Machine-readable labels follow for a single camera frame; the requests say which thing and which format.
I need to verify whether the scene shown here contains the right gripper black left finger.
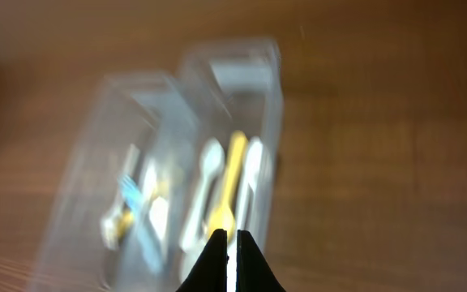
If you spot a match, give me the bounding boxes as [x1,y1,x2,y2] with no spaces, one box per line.
[176,229,228,292]

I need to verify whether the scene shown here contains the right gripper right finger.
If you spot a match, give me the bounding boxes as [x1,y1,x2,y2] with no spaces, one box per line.
[236,230,285,292]

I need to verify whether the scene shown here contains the yellow plastic spoon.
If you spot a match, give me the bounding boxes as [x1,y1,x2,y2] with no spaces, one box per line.
[207,131,247,239]

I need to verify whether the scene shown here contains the yellow plastic fork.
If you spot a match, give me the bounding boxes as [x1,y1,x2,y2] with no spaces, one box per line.
[117,176,169,239]

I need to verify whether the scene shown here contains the white plastic fork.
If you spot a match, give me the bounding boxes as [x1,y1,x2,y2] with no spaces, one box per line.
[100,144,139,250]

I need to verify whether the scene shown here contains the clear plastic fork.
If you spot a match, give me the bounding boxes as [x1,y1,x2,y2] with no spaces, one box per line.
[142,159,169,259]

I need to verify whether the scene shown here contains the white spoon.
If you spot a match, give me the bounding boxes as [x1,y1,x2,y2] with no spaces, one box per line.
[235,136,263,230]

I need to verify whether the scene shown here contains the white spoon diagonal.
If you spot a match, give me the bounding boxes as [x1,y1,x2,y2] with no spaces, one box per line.
[179,138,225,252]

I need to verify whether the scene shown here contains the light blue plastic fork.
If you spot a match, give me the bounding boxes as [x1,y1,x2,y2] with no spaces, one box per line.
[119,175,165,274]

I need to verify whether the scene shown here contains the left clear plastic container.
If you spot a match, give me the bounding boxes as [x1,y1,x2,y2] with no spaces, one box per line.
[28,72,198,291]

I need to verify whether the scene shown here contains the clear plastic container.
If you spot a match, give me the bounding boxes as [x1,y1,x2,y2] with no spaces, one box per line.
[175,39,283,290]
[28,72,198,291]

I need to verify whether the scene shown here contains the right clear plastic container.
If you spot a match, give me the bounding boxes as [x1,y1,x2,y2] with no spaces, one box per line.
[175,39,283,290]

